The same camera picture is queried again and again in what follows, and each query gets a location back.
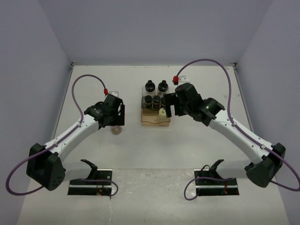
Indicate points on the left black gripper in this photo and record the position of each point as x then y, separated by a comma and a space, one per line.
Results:
119, 120

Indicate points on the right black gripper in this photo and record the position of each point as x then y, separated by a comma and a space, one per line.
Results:
171, 99

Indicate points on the pink lid spice jar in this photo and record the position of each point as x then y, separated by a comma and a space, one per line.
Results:
116, 130

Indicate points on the yellow lid spice jar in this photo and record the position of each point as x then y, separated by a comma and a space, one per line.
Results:
162, 113

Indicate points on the small black pepper bottle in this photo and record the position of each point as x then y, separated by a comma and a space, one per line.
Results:
156, 102

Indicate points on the large brown spice jar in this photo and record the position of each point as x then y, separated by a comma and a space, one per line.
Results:
163, 88

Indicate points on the small black spice bottle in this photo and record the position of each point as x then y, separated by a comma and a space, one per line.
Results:
148, 102

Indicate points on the large black lid jar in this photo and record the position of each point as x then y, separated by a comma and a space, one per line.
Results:
150, 88

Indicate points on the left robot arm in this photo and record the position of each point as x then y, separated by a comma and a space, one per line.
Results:
46, 163

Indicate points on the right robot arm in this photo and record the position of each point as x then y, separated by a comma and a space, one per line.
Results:
264, 156

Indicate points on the grey middle tier tray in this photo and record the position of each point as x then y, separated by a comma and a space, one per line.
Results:
152, 103

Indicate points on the clear top tier tray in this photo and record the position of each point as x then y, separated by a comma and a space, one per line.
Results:
156, 92

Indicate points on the orange bottom tier tray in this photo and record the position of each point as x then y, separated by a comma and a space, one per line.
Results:
150, 118

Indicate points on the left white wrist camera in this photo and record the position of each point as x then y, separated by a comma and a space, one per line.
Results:
112, 97

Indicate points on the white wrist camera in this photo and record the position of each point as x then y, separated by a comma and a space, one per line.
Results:
112, 97
179, 80

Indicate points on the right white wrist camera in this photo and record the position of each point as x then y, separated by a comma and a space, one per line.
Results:
179, 80

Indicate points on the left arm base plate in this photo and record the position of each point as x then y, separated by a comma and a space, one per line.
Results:
93, 182

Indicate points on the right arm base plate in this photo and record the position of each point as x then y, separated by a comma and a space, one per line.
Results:
218, 187

